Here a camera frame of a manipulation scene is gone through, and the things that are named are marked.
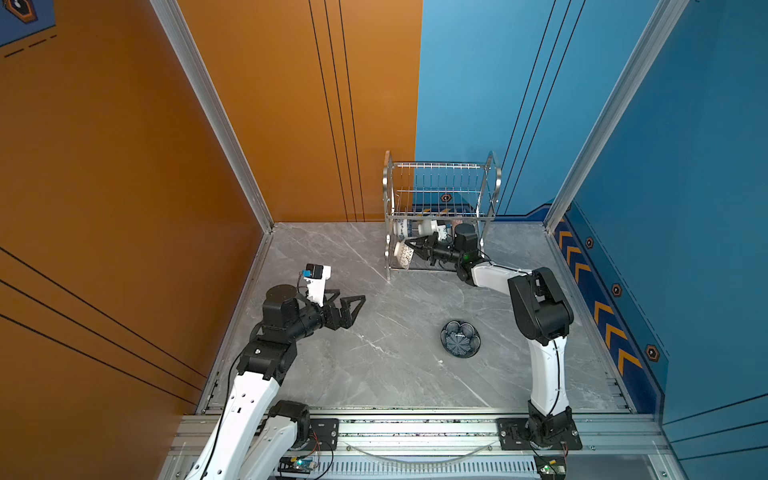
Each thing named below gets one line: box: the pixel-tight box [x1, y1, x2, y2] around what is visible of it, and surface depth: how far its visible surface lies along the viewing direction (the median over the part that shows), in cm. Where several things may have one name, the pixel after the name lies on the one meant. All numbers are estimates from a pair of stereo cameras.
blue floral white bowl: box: [397, 218, 408, 240], surface depth 104 cm
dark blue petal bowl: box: [440, 320, 481, 359], surface depth 89 cm
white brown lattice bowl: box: [394, 241, 414, 269], surface depth 93 cm
